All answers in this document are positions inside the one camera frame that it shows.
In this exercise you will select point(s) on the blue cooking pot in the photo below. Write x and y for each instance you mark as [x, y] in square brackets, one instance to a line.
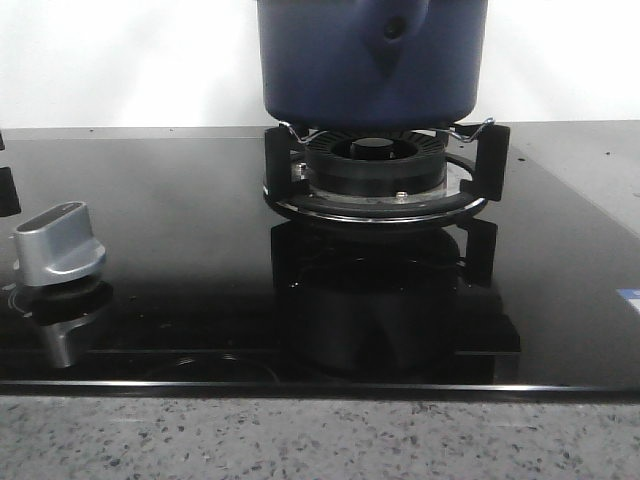
[371, 65]

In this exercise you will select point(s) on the black pot support grate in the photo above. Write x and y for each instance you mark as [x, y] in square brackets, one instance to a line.
[474, 176]

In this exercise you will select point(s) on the left burner pot support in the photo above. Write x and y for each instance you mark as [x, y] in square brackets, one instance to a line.
[9, 199]

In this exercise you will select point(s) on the black gas burner head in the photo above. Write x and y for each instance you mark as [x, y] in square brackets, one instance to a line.
[375, 164]

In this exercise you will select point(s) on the black glass cooktop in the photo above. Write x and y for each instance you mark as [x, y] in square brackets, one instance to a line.
[206, 292]

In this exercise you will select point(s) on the silver stove control knob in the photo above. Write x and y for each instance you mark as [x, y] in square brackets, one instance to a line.
[57, 246]

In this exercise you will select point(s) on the blue white label sticker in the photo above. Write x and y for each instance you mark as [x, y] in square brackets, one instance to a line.
[632, 297]

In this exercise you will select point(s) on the silver wire pot reducer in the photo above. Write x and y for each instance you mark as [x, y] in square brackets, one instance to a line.
[303, 135]

